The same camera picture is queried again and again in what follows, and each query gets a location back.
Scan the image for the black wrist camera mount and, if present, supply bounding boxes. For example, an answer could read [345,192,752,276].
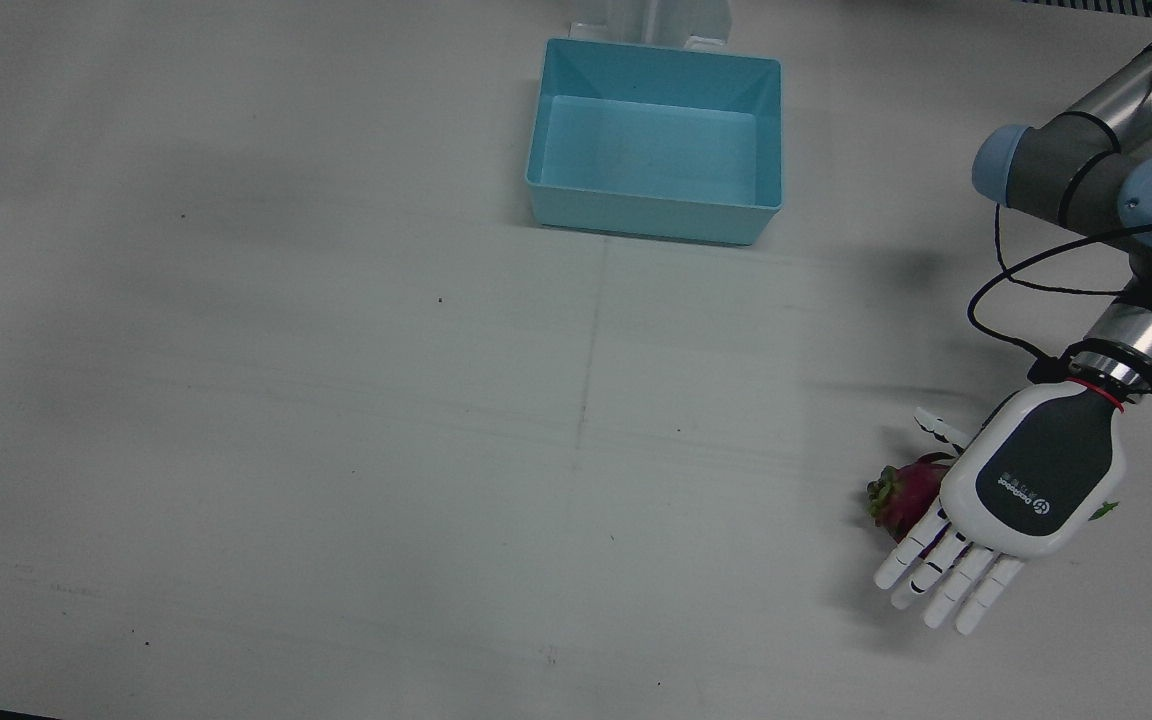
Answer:
[1026,345,1074,387]

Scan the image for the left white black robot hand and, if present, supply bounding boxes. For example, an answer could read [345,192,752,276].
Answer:
[873,383,1129,637]

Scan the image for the light blue plastic bin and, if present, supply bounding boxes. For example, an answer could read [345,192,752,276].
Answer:
[524,38,785,248]

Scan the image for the red dragon fruit green leaves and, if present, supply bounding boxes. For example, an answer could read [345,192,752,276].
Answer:
[866,452,1121,546]

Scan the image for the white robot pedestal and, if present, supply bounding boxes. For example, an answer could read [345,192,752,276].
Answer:
[571,0,734,51]

